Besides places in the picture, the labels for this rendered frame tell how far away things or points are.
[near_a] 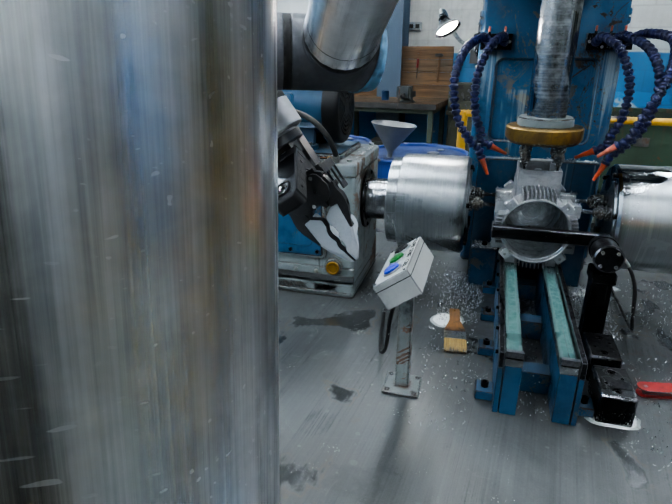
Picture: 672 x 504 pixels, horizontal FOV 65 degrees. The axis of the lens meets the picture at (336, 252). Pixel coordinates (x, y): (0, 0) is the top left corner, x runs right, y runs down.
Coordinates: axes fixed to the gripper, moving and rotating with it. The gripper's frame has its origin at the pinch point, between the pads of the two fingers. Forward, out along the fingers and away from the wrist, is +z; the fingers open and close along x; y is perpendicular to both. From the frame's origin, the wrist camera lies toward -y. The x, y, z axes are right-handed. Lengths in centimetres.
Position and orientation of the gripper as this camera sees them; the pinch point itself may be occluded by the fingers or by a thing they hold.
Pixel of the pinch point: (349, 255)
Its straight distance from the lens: 79.5
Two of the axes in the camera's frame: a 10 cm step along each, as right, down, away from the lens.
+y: 2.8, -3.5, 9.0
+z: 5.6, 8.2, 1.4
